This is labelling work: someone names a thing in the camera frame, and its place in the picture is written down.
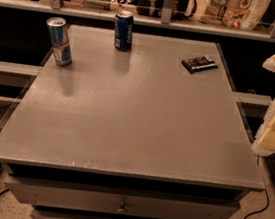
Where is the upper grey drawer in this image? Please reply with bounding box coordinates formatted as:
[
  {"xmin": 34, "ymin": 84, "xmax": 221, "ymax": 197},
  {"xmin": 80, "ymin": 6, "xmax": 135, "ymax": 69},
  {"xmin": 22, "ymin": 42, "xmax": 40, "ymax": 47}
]
[{"xmin": 6, "ymin": 176, "xmax": 240, "ymax": 219}]

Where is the black bag on shelf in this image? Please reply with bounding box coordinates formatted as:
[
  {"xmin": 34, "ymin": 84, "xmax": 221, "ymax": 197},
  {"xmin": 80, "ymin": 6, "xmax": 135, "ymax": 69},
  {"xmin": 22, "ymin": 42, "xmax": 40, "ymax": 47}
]
[{"xmin": 117, "ymin": 0, "xmax": 198, "ymax": 20}]

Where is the blue pepsi can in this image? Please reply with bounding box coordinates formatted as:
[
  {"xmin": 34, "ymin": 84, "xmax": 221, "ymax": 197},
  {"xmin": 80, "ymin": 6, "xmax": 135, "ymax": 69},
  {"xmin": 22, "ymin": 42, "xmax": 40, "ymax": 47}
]
[{"xmin": 114, "ymin": 11, "xmax": 134, "ymax": 51}]

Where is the red bull can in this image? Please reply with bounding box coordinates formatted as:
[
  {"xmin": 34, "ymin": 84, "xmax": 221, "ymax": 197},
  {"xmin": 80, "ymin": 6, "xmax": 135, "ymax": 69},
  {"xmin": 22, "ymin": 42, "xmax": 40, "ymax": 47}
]
[{"xmin": 46, "ymin": 17, "xmax": 72, "ymax": 66}]

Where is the black cable right floor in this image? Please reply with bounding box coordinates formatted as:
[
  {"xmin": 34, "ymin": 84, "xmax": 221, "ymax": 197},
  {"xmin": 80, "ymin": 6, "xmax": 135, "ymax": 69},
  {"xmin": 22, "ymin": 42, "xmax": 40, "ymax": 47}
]
[{"xmin": 235, "ymin": 154, "xmax": 275, "ymax": 219}]

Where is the snack bag on shelf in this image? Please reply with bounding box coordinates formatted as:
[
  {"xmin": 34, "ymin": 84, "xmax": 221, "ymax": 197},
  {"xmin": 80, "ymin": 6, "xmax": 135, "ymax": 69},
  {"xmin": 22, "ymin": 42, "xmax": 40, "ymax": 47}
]
[{"xmin": 200, "ymin": 0, "xmax": 271, "ymax": 31}]

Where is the metal shelf rail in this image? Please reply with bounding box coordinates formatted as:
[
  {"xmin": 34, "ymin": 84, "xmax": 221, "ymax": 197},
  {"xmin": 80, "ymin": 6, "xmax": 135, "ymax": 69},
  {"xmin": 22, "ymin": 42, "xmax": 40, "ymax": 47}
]
[{"xmin": 0, "ymin": 0, "xmax": 275, "ymax": 43}]

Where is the rxbar chocolate bar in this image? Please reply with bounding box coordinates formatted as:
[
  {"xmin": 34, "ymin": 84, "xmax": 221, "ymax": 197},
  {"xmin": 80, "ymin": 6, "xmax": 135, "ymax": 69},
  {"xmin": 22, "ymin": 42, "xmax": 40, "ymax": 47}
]
[{"xmin": 181, "ymin": 56, "xmax": 218, "ymax": 74}]

